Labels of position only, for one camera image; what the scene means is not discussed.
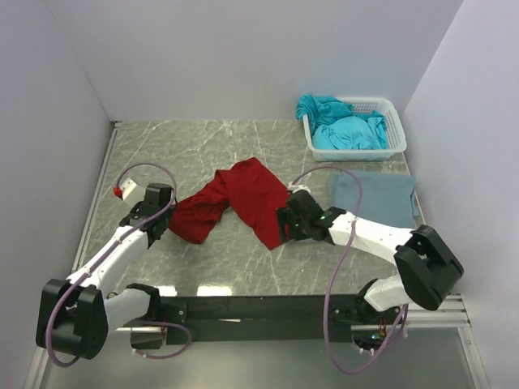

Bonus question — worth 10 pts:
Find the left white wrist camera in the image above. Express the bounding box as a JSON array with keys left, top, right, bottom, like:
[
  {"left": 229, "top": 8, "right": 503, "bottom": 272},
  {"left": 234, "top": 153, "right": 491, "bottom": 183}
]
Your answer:
[{"left": 113, "top": 178, "right": 145, "bottom": 205}]

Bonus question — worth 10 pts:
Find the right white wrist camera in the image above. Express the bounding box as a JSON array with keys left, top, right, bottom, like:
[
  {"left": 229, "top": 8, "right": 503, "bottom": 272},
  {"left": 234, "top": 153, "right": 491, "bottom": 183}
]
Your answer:
[{"left": 287, "top": 182, "right": 311, "bottom": 193}]

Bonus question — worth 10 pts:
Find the white plastic basket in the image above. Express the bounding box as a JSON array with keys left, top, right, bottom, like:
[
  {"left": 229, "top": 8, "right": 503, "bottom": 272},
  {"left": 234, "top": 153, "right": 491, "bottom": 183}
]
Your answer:
[{"left": 298, "top": 97, "right": 407, "bottom": 162}]

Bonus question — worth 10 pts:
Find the folded grey-blue t shirt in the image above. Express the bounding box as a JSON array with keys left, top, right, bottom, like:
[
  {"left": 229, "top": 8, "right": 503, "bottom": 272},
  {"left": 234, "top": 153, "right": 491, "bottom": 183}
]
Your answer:
[{"left": 330, "top": 170, "right": 420, "bottom": 229}]

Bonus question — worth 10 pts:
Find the turquoise t shirt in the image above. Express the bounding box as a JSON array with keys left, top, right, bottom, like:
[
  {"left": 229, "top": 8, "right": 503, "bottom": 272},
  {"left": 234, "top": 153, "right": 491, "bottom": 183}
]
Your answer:
[{"left": 296, "top": 94, "right": 388, "bottom": 151}]

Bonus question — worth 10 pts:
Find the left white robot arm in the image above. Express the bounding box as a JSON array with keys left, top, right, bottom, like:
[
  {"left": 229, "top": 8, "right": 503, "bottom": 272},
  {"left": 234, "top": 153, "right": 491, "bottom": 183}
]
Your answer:
[{"left": 36, "top": 183, "right": 175, "bottom": 368}]

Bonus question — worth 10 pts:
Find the red t shirt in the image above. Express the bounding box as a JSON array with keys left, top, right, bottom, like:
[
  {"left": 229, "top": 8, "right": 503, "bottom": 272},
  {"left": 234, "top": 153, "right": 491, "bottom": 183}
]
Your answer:
[{"left": 169, "top": 157, "right": 289, "bottom": 250}]

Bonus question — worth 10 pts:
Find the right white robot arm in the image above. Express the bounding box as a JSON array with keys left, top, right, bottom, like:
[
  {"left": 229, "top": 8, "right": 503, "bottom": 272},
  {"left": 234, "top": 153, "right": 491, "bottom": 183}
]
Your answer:
[{"left": 277, "top": 190, "right": 464, "bottom": 323}]

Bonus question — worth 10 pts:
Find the black base beam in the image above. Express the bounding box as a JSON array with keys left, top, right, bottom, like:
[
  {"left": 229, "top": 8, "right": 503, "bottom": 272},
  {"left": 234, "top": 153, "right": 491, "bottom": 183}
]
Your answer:
[{"left": 131, "top": 294, "right": 396, "bottom": 342}]

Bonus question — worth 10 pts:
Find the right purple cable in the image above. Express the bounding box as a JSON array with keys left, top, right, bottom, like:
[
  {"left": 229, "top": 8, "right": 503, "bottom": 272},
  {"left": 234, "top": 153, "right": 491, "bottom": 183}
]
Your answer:
[{"left": 292, "top": 165, "right": 410, "bottom": 374}]

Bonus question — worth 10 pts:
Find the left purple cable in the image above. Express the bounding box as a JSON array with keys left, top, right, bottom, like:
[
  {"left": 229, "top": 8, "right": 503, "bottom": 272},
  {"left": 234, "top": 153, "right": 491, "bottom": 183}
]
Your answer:
[{"left": 45, "top": 162, "right": 178, "bottom": 368}]

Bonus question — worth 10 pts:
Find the purple cable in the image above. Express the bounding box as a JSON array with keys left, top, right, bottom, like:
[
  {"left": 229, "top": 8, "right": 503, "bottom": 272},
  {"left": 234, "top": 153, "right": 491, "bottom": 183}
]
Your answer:
[
  {"left": 292, "top": 165, "right": 410, "bottom": 374},
  {"left": 45, "top": 162, "right": 178, "bottom": 368}
]

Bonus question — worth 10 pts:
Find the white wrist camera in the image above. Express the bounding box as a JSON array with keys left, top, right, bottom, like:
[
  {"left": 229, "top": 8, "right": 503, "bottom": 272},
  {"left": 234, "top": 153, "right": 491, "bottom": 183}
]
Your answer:
[
  {"left": 113, "top": 178, "right": 145, "bottom": 205},
  {"left": 287, "top": 182, "right": 311, "bottom": 193}
]

